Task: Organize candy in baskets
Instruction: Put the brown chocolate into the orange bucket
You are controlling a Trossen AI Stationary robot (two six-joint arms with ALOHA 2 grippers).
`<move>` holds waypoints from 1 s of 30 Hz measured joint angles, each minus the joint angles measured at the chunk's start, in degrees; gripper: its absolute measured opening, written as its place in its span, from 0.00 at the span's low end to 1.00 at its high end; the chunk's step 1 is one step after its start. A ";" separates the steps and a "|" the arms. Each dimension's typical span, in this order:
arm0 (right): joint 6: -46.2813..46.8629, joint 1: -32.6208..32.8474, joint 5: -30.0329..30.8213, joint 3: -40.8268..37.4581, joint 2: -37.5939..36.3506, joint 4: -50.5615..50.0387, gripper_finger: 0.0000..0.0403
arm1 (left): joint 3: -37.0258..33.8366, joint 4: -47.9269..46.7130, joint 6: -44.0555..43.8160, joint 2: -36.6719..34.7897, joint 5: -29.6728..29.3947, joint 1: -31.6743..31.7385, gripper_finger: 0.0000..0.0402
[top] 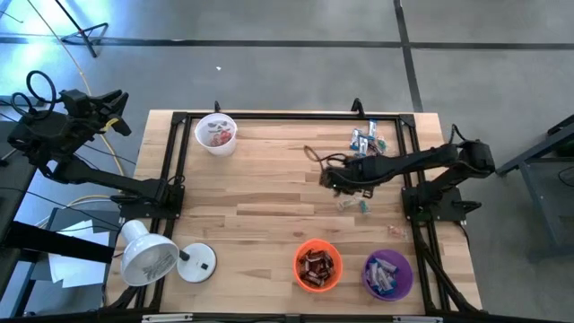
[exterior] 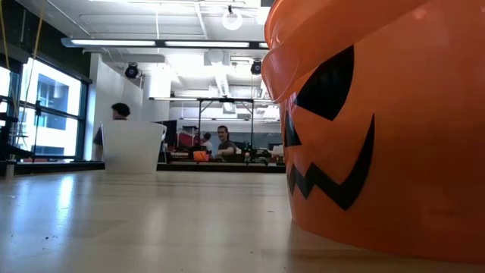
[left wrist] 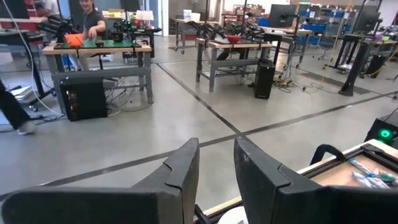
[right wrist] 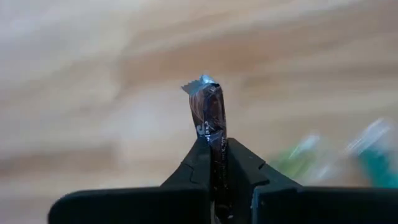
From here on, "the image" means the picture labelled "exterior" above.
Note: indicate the orange storage bin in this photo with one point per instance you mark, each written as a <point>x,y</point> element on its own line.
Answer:
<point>201,156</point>

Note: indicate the black ceiling camera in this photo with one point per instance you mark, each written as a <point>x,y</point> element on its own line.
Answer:
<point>256,67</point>
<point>131,71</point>

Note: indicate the orange pumpkin bucket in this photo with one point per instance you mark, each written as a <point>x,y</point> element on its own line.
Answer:
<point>398,151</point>

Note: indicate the person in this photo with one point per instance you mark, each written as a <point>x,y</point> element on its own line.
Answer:
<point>121,110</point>
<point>207,142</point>
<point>226,144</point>

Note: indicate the white skull bucket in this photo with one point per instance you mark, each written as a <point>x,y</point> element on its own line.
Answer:
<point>132,148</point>

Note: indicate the black metal stand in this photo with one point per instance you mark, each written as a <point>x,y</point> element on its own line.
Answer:
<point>11,151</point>

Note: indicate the black background gantry frame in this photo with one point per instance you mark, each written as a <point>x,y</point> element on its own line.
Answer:
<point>225,100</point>

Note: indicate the black tripod stand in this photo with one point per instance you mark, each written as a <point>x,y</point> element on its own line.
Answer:
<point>37,108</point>

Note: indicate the large glass window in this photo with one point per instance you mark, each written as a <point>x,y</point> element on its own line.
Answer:
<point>57,95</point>

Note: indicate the fluorescent ceiling light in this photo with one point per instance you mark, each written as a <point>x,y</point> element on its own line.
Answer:
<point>113,42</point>

